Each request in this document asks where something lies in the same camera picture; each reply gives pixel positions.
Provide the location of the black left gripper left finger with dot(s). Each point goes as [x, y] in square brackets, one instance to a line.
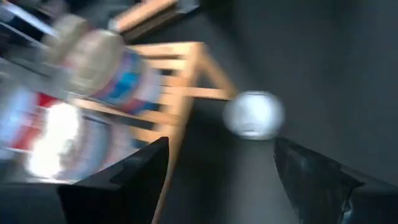
[124, 193]

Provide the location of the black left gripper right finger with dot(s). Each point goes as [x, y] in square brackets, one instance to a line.
[311, 186]

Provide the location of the blue red label seafood can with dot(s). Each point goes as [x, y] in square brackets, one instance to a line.
[66, 34]
[56, 140]
[118, 81]

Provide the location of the wooden slatted shelf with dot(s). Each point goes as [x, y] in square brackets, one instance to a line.
[202, 92]

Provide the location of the wooden table side plank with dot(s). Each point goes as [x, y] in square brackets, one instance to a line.
[143, 14]

